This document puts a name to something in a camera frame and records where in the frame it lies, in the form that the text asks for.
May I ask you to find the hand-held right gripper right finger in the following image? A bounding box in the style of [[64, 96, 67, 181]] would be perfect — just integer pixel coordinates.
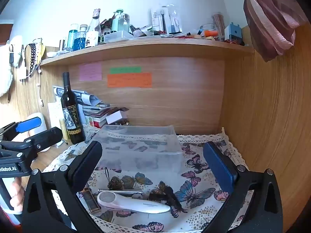
[[203, 141, 283, 233]]

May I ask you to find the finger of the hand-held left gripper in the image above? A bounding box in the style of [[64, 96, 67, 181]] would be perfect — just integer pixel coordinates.
[[17, 127, 63, 156], [0, 117, 42, 142]]

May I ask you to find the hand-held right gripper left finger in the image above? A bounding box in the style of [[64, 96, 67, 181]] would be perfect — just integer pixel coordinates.
[[22, 141, 103, 233]]

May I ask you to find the small brown rectangular box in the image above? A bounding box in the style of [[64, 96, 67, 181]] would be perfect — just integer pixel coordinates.
[[81, 188, 101, 214]]

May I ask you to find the silver metal tube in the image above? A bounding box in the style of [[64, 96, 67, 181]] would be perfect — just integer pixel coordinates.
[[98, 189, 142, 195]]

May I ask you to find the dark hair clip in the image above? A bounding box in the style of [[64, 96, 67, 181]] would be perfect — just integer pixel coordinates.
[[148, 181, 185, 211]]

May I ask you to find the clear plastic container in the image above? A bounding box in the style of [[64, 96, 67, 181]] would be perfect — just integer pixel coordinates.
[[86, 125, 183, 174]]

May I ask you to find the person's left hand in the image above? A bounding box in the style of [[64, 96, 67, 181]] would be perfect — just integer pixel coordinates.
[[9, 177, 25, 208]]

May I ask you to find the cream tube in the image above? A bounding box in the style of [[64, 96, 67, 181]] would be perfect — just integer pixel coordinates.
[[59, 119, 70, 140]]

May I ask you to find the white paper card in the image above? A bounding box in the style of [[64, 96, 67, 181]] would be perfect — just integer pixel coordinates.
[[48, 101, 64, 136]]

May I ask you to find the dark wine bottle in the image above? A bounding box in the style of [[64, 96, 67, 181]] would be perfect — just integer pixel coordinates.
[[61, 72, 86, 145]]

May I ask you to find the white fluffy bag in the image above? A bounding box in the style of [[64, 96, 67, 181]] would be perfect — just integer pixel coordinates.
[[0, 36, 23, 97]]

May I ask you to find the butterfly print tablecloth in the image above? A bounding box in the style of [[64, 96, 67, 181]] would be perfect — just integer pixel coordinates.
[[41, 126, 253, 233]]

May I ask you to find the stack of books and magazines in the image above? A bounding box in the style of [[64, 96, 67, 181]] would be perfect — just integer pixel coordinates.
[[52, 85, 129, 129]]

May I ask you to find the small white box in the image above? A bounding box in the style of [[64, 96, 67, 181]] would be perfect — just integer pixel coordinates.
[[106, 112, 128, 125]]

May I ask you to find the black dotted band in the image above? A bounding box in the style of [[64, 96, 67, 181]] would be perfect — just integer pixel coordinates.
[[26, 43, 37, 77]]

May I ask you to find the pink paper note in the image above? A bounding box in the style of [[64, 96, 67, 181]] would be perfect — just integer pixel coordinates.
[[79, 62, 102, 82]]

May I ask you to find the blue patterned bottle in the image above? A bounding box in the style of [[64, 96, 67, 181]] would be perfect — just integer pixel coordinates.
[[73, 24, 88, 51]]

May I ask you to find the orange paper note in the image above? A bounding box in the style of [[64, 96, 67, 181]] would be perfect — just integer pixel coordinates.
[[107, 72, 153, 88]]

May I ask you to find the teal bottle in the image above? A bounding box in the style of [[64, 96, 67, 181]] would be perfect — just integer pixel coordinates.
[[67, 24, 79, 48]]

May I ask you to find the green paper note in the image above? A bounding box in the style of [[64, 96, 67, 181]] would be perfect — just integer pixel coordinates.
[[110, 66, 142, 74]]

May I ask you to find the clear glass bottle with label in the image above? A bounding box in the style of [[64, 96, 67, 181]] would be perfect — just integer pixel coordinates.
[[85, 9, 101, 47]]

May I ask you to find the clear plastic shelf box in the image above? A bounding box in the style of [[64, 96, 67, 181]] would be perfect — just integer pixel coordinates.
[[104, 31, 135, 43]]

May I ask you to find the wooden shelf board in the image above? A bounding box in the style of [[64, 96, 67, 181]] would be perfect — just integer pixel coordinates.
[[40, 37, 254, 66]]

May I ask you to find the mint green bottle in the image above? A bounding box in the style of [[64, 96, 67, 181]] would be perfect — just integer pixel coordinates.
[[111, 9, 130, 33]]

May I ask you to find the blue and white box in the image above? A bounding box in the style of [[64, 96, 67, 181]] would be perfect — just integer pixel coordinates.
[[224, 22, 243, 43]]

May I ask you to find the glass jar with sticks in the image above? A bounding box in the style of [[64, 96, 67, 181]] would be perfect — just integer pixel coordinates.
[[212, 13, 225, 40]]

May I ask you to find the toothbrush package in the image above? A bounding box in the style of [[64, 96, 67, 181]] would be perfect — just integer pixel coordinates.
[[151, 4, 183, 35]]

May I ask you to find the pink curtain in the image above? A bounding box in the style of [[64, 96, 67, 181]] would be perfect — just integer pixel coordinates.
[[216, 0, 309, 62]]

